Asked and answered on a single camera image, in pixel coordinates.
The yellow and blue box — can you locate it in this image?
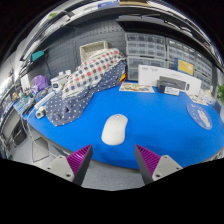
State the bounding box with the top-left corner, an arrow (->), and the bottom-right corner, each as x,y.
174,58 -> 195,77

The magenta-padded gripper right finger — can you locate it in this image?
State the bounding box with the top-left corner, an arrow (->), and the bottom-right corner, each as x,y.
134,144 -> 184,185

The purple bag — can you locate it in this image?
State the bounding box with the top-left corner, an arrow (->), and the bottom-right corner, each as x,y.
30,74 -> 51,95

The white woven basket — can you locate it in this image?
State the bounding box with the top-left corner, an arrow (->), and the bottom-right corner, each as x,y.
79,40 -> 110,63

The white cylindrical tube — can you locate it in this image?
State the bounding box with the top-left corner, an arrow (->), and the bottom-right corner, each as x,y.
34,91 -> 56,111

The round blue printed mouse pad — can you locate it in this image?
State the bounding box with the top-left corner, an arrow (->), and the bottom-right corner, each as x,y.
186,102 -> 214,131

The white keyboard packaging box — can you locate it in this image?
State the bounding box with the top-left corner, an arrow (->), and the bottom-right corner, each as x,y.
138,64 -> 202,98

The dark overhead shelf unit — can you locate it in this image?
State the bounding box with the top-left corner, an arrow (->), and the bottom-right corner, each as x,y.
19,0 -> 221,71

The teal object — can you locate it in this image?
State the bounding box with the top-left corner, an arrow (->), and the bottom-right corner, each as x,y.
31,49 -> 45,63

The red blue checkered cloth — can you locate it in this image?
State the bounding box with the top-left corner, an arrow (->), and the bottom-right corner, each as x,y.
61,48 -> 127,99

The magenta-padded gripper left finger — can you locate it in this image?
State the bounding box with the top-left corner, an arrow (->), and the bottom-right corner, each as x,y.
45,143 -> 94,187

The small cartoon sticker sheet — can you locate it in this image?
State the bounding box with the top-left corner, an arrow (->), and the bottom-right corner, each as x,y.
118,82 -> 156,94

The small black box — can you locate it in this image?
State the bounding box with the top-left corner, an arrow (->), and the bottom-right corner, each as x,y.
156,79 -> 181,97

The white blue tissue box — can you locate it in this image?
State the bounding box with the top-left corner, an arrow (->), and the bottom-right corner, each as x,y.
201,91 -> 217,106

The white computer mouse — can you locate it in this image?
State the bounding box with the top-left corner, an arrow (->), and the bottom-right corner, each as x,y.
100,113 -> 129,146

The small white gadget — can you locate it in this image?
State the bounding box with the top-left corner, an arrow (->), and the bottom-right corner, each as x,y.
49,71 -> 72,94

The navy polka-dot cloth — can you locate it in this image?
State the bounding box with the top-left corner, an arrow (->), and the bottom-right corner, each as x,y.
44,59 -> 128,128

